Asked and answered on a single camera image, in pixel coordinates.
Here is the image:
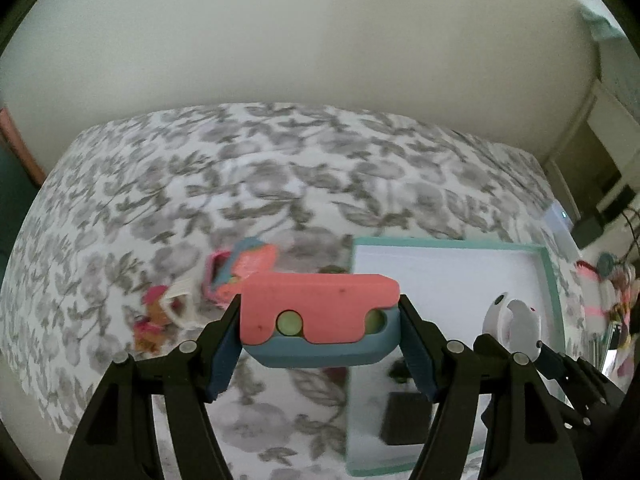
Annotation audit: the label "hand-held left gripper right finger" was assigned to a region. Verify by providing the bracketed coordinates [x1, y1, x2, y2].
[397, 294, 583, 480]

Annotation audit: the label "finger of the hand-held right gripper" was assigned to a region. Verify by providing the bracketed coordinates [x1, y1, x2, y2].
[537, 341, 626, 406]
[472, 332, 517, 362]

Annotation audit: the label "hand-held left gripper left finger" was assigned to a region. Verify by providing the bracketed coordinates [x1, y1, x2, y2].
[59, 294, 244, 480]

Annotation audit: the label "black square block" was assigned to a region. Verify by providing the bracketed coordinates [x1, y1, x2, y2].
[381, 360, 435, 447]

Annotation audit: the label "teal shallow cardboard box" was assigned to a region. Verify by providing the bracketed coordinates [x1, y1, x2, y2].
[345, 236, 568, 478]

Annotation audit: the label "pink and blue toy gun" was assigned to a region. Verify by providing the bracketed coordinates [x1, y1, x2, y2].
[202, 237, 278, 306]

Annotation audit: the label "pink and blue toy block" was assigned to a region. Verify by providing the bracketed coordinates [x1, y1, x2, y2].
[239, 273, 402, 368]

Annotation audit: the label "white toy glasses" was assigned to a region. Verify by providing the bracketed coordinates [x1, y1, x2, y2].
[167, 272, 211, 331]

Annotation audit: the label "small doll figure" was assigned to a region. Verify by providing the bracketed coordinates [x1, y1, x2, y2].
[131, 285, 173, 353]

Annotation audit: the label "white device with light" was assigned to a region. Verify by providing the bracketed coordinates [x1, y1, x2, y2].
[542, 200, 578, 248]

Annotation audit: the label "grey floral blanket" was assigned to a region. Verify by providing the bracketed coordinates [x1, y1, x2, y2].
[0, 102, 576, 480]

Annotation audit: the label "white wooden shelf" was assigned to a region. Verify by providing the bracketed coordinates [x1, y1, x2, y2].
[542, 77, 640, 221]

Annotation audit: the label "pink wooden frame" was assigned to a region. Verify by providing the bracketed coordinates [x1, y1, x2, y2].
[0, 106, 47, 185]

